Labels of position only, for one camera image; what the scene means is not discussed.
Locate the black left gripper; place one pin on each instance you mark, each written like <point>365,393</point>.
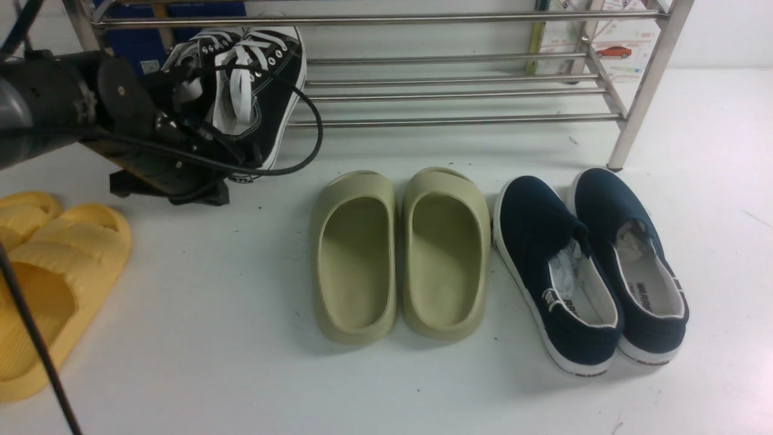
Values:
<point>148,135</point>

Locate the black canvas sneaker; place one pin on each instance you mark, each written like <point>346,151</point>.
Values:
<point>197,96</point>
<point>261,70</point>

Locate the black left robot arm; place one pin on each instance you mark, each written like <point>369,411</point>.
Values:
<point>46,105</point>

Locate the blue box behind rack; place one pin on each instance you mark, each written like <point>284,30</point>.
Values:
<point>145,48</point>

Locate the navy slip-on shoe, left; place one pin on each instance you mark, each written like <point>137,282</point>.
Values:
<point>547,251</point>

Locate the navy slip-on shoe,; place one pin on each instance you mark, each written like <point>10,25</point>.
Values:
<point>547,251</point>
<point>630,255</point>

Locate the steel shoe rack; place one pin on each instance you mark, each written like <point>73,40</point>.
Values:
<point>90,22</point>

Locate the navy slip-on shoe, right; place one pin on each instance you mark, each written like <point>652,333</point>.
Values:
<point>630,255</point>

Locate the yellow foam slide, left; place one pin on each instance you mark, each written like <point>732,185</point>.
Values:
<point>23,214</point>

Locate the yellow foam slide,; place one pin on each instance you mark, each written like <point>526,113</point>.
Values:
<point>65,271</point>
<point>23,214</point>

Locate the yellow foam slide, right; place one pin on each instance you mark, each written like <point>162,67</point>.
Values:
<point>65,271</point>

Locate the beige foam slide, left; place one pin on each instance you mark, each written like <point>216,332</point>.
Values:
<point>353,236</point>

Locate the beige foam slide,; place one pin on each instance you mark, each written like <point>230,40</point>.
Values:
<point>353,236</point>
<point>447,243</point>

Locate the beige foam slide, right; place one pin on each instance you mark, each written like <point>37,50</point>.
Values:
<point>447,243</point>

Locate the white box with car picture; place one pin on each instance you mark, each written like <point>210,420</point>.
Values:
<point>624,47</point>

